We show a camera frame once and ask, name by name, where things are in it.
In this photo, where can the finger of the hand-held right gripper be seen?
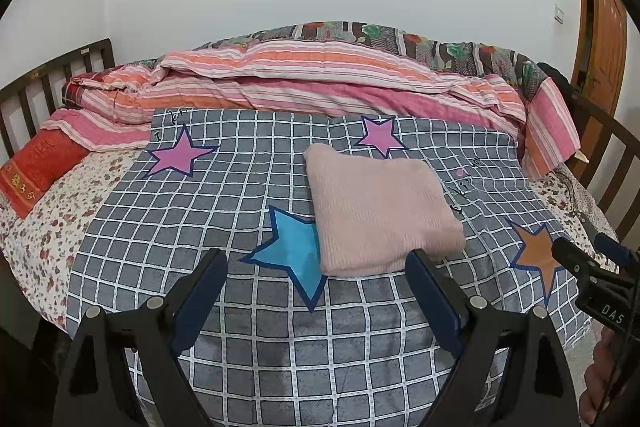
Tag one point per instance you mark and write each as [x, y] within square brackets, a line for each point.
[575, 259]
[612, 249]

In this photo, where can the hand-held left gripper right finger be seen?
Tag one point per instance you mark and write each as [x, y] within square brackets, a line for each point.
[435, 302]

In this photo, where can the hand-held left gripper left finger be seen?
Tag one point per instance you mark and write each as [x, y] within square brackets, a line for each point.
[200, 297]

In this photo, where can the pink knitted sweater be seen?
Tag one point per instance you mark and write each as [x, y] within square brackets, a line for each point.
[380, 207]

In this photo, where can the person's right hand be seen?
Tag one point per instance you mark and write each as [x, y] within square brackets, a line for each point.
[625, 382]

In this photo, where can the grey checked star blanket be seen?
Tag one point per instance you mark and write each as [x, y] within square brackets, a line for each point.
[240, 207]

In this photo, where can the dark wooden footboard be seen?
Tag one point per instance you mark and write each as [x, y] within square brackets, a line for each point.
[625, 132]

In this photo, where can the pink striped pillow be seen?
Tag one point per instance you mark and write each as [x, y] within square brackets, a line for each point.
[550, 127]

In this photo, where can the floral bedsheet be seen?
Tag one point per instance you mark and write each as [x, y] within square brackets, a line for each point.
[60, 217]

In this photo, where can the dark cloth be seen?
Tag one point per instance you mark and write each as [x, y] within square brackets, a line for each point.
[555, 79]

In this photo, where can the orange wooden door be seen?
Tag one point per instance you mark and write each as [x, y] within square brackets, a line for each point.
[600, 47]

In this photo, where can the red pillow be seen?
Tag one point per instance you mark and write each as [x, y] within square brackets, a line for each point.
[35, 167]

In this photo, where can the red plaid cloth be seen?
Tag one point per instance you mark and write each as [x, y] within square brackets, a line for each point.
[80, 89]

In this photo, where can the pink striped quilt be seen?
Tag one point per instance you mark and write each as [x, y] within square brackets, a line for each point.
[300, 67]

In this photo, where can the dark wooden headboard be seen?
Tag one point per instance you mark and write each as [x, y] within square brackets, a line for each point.
[105, 52]

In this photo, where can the floral patchwork quilt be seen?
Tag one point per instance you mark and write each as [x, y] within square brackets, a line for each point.
[380, 34]

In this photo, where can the white wall switch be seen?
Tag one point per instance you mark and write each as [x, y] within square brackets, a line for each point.
[560, 13]

